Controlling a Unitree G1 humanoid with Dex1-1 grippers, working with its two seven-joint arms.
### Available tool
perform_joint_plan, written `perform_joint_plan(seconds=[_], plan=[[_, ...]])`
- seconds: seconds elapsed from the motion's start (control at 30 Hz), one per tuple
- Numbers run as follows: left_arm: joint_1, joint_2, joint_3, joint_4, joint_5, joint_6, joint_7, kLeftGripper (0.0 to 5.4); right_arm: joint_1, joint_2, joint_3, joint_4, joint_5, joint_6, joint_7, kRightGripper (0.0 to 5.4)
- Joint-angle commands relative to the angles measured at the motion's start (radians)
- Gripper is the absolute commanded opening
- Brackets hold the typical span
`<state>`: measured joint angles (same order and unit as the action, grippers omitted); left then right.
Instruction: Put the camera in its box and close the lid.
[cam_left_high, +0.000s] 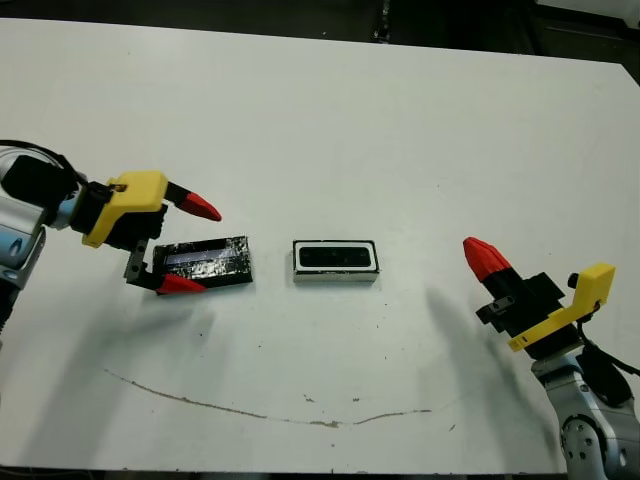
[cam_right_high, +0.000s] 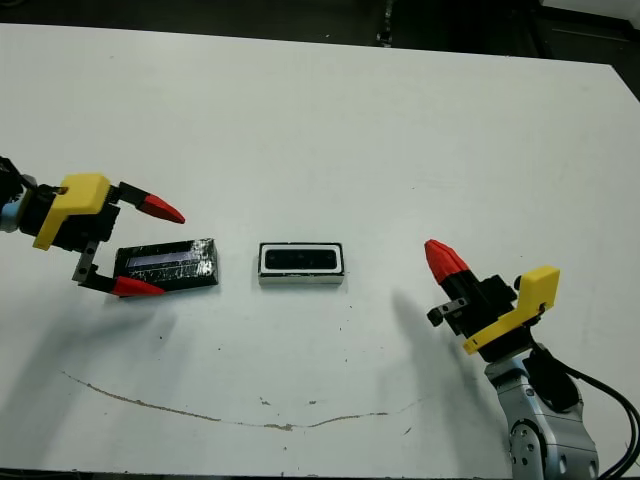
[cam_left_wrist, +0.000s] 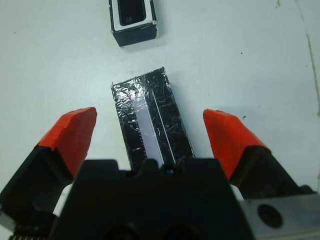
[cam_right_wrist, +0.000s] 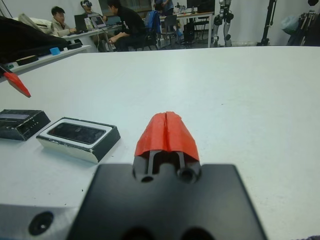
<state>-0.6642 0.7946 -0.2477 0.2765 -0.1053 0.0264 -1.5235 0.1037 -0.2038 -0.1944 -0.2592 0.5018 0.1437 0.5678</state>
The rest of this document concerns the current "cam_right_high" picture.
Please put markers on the black and yellow right gripper body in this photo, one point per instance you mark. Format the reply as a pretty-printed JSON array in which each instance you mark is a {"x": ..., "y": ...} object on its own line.
[{"x": 492, "y": 312}]

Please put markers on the black box lid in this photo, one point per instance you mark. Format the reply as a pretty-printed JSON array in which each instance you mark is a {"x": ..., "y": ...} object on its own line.
[{"x": 175, "y": 262}]

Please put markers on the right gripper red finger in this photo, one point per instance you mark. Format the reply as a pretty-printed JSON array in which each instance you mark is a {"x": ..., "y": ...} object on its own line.
[
  {"x": 440, "y": 267},
  {"x": 457, "y": 267}
]

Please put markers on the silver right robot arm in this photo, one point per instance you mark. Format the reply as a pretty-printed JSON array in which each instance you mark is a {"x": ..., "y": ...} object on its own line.
[{"x": 545, "y": 435}]

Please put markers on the black and yellow left gripper body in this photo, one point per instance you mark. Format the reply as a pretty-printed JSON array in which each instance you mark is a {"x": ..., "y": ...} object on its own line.
[{"x": 80, "y": 220}]

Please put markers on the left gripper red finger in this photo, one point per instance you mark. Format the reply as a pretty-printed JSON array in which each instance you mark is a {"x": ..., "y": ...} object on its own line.
[
  {"x": 132, "y": 287},
  {"x": 160, "y": 207}
]

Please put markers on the black background stand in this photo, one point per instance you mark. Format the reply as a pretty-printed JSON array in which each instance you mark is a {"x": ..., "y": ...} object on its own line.
[{"x": 386, "y": 20}]

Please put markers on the black camera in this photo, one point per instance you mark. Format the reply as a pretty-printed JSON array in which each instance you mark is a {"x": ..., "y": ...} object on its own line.
[{"x": 300, "y": 258}]

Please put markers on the white-lined camera box base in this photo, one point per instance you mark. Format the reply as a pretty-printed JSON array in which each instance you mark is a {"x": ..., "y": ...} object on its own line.
[{"x": 300, "y": 279}]

